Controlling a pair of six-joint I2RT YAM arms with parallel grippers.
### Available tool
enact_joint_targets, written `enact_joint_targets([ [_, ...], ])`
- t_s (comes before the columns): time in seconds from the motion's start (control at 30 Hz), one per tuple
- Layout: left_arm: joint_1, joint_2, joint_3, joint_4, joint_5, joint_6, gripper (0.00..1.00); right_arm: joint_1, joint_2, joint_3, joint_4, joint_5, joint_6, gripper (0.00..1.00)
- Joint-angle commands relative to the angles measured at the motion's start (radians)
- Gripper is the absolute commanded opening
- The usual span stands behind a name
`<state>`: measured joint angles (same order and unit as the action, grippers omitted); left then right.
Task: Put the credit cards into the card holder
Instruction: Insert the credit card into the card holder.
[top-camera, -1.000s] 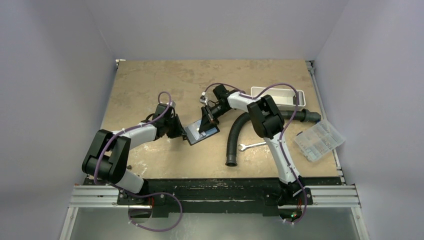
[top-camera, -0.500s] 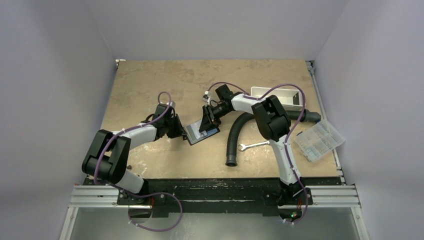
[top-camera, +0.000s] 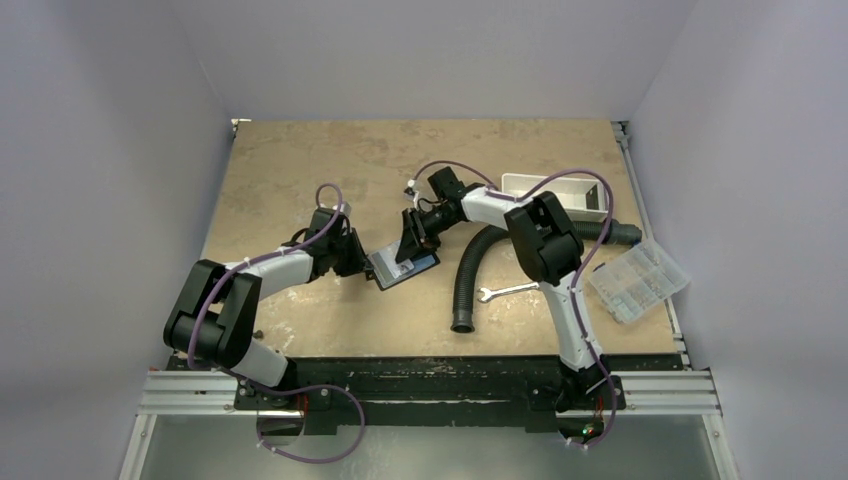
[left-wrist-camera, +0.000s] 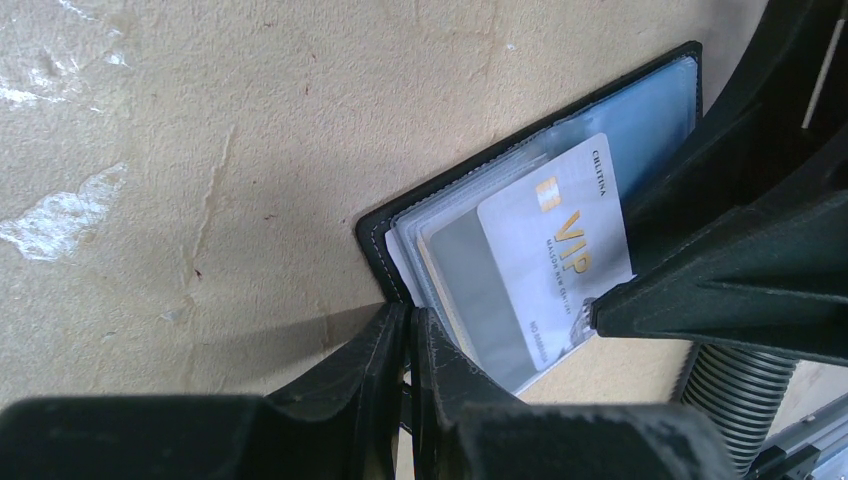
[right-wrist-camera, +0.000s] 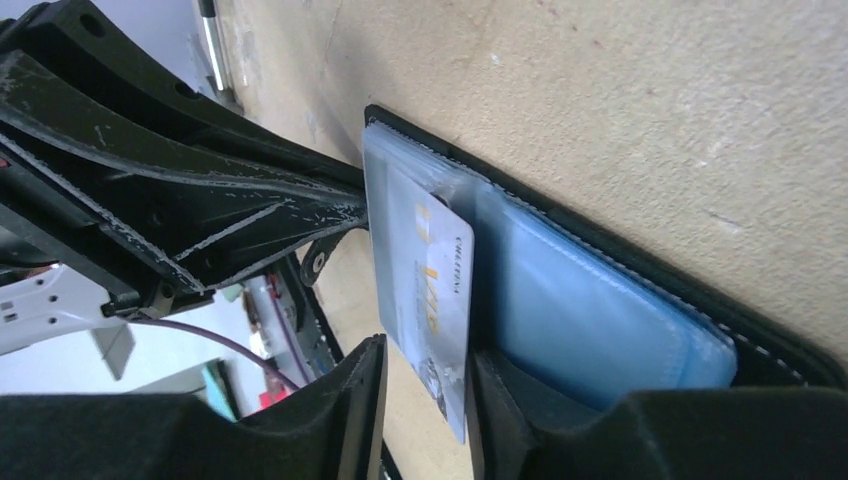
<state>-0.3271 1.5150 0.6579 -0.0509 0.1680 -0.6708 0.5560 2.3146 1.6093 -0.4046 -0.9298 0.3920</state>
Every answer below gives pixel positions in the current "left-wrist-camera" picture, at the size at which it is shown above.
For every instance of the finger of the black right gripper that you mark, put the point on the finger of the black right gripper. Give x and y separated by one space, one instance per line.
762 277
785 100

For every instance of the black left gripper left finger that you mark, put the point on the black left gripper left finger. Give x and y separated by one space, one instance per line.
338 420

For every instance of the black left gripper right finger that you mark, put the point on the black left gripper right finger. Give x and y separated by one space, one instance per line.
465 426

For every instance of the black leather card holder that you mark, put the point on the black leather card holder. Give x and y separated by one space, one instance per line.
427 246

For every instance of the silver VIP credit card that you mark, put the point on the silver VIP credit card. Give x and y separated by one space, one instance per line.
558 239

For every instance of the black aluminium base frame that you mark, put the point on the black aluminium base frame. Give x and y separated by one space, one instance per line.
815 447

